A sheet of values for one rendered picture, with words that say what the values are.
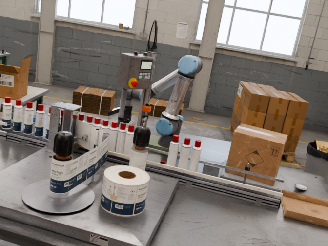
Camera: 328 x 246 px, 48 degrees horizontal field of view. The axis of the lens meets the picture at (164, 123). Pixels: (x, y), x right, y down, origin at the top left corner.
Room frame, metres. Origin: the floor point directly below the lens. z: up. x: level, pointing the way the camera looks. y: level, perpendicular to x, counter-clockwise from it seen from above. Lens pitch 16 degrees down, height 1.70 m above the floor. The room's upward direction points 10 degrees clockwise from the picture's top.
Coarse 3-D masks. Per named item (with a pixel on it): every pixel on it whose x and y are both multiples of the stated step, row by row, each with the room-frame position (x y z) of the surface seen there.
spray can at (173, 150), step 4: (176, 136) 1.96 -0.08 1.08; (172, 140) 1.97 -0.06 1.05; (176, 140) 1.96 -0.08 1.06; (172, 144) 1.96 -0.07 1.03; (176, 144) 1.96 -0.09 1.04; (172, 148) 1.96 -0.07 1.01; (176, 148) 1.96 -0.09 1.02; (168, 152) 1.98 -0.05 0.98; (172, 152) 1.96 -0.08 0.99; (176, 152) 1.96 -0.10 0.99; (168, 156) 1.97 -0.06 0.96; (172, 156) 1.96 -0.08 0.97; (176, 156) 1.97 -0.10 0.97; (168, 160) 1.96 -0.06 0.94; (172, 160) 1.96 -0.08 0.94; (168, 164) 1.96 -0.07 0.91; (172, 164) 1.96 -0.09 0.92
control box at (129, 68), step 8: (128, 56) 2.04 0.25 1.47; (136, 56) 2.06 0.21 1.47; (144, 56) 2.11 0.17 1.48; (120, 64) 2.09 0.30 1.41; (128, 64) 2.03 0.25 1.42; (136, 64) 2.05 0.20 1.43; (152, 64) 2.13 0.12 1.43; (120, 72) 2.08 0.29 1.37; (128, 72) 2.03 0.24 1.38; (136, 72) 2.06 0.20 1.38; (120, 80) 2.07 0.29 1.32; (128, 80) 2.03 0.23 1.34; (136, 80) 2.06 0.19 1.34; (144, 80) 2.11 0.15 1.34; (128, 88) 2.03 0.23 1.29; (136, 88) 2.07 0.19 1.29; (144, 88) 2.11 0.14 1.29
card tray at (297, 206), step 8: (288, 192) 1.97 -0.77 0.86; (288, 200) 1.93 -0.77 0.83; (296, 200) 1.95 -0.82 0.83; (304, 200) 1.96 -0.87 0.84; (312, 200) 1.95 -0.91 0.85; (320, 200) 1.94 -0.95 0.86; (288, 208) 1.82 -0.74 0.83; (296, 208) 1.84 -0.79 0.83; (304, 208) 1.85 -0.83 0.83; (312, 208) 1.87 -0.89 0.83; (320, 208) 1.89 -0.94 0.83; (288, 216) 1.72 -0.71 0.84; (296, 216) 1.72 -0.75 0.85; (304, 216) 1.71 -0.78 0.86; (312, 216) 1.70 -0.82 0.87; (320, 216) 1.79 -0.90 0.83; (320, 224) 1.70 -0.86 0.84
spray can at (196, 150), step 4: (196, 140) 1.95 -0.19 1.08; (196, 144) 1.94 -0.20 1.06; (200, 144) 1.95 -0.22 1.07; (192, 148) 1.95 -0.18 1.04; (196, 148) 1.93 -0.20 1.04; (200, 148) 1.94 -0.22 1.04; (192, 152) 1.94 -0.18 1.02; (196, 152) 1.93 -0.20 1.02; (200, 152) 1.94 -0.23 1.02; (192, 156) 1.94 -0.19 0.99; (196, 156) 1.93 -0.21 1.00; (192, 160) 1.93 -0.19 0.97; (196, 160) 1.93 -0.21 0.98; (192, 164) 1.93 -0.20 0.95; (196, 164) 1.93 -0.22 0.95; (188, 168) 1.95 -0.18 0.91; (192, 168) 1.93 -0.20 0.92; (196, 168) 1.94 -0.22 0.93
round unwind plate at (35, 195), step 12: (48, 180) 1.57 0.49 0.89; (24, 192) 1.42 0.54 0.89; (36, 192) 1.44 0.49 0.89; (48, 192) 1.46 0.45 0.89; (72, 192) 1.49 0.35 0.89; (84, 192) 1.51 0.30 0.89; (36, 204) 1.34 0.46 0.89; (48, 204) 1.36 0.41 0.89; (60, 204) 1.38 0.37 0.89; (72, 204) 1.39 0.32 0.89; (84, 204) 1.41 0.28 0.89
